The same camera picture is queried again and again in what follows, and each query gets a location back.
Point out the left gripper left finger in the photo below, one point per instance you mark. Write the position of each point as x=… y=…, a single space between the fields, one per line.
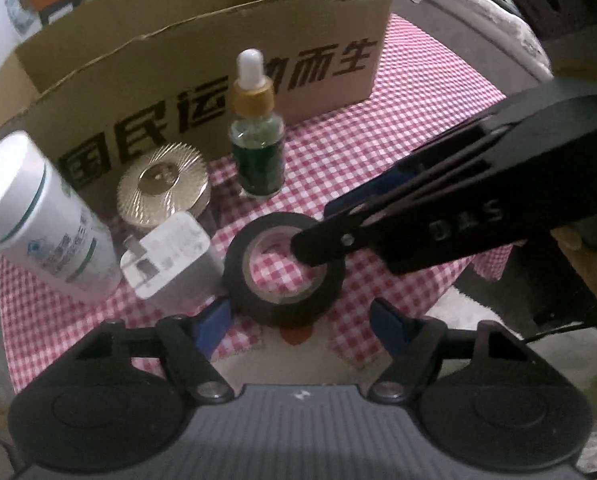
x=189 y=342

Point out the white power adapter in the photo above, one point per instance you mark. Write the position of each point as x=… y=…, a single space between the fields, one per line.
x=174 y=268

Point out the gold lid dark jar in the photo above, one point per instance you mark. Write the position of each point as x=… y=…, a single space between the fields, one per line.
x=172 y=178

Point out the white supplement bottle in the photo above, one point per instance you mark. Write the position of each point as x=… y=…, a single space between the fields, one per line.
x=46 y=227

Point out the black electrical tape roll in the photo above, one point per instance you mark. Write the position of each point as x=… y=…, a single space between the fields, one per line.
x=288 y=310

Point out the green dropper bottle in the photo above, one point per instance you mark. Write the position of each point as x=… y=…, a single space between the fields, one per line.
x=257 y=134

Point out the person's right hand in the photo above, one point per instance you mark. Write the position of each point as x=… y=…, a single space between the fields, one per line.
x=583 y=259

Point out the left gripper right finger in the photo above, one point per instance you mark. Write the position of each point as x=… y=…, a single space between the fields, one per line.
x=415 y=346

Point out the quilted mattress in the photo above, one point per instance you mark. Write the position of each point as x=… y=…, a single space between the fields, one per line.
x=489 y=35

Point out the pink checkered tablecloth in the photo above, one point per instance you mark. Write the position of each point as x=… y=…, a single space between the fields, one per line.
x=421 y=89

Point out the brown cardboard box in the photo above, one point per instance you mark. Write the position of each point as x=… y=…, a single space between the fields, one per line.
x=114 y=79

